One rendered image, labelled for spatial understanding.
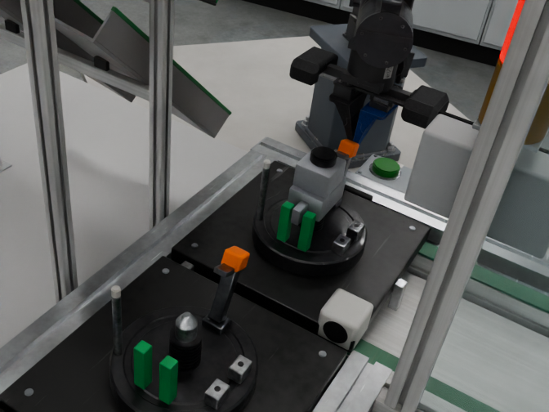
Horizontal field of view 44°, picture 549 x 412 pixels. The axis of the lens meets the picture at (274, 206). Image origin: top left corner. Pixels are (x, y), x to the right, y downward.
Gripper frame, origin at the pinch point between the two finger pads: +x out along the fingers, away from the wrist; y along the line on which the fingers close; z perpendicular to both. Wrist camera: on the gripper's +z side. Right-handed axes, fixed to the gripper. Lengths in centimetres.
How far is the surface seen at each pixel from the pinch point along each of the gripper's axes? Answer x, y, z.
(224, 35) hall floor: 107, 159, 219
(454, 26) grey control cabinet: 90, 56, 286
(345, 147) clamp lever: 2.0, 0.0, -3.2
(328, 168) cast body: 0.3, -1.4, -11.3
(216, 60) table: 23, 49, 42
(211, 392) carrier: 8.5, -5.0, -38.1
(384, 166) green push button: 11.4, -1.5, 10.8
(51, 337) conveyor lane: 13.0, 13.6, -39.1
